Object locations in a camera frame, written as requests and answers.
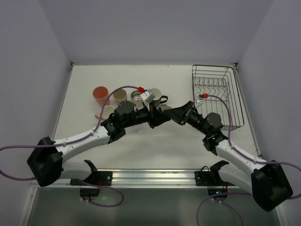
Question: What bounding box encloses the grey-green ceramic cup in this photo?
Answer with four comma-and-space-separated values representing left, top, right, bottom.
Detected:
159, 104, 171, 112

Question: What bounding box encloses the black mug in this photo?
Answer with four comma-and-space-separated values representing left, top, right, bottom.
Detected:
150, 88, 168, 107

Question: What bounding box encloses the metal cup with cream label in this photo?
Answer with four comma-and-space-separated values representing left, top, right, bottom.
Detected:
131, 90, 143, 109

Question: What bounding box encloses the beige plastic cup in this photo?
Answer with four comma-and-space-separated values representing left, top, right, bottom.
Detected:
113, 89, 127, 105

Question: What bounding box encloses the pink ceramic mug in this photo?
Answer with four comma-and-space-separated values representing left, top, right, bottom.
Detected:
95, 105, 115, 121

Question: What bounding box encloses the tall pink plastic cup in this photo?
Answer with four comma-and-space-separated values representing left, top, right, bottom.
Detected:
93, 86, 110, 107

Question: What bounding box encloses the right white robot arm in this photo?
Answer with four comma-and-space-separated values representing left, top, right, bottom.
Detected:
163, 101, 293, 211

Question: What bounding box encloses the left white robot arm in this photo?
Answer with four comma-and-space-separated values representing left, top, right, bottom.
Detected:
27, 101, 171, 187

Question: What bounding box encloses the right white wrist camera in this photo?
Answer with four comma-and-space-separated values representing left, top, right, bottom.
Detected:
194, 93, 204, 108

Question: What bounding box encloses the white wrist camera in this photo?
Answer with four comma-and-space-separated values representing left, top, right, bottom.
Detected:
140, 89, 156, 104
194, 93, 204, 108

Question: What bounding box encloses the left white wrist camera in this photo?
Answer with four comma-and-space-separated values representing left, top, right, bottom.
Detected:
140, 89, 156, 104

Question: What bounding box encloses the wire dish rack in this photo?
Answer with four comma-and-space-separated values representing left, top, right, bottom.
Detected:
192, 65, 245, 130

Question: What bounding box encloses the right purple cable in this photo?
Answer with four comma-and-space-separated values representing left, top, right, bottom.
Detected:
197, 93, 301, 226

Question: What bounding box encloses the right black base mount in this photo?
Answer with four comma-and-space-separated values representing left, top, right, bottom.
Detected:
194, 160, 231, 201

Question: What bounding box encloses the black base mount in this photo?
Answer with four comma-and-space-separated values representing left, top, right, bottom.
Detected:
194, 160, 231, 201
79, 160, 113, 199

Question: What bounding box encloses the aluminium mounting rail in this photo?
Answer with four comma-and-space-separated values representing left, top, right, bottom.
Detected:
32, 167, 278, 189

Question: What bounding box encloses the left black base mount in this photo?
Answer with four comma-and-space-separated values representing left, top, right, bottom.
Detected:
79, 160, 113, 199

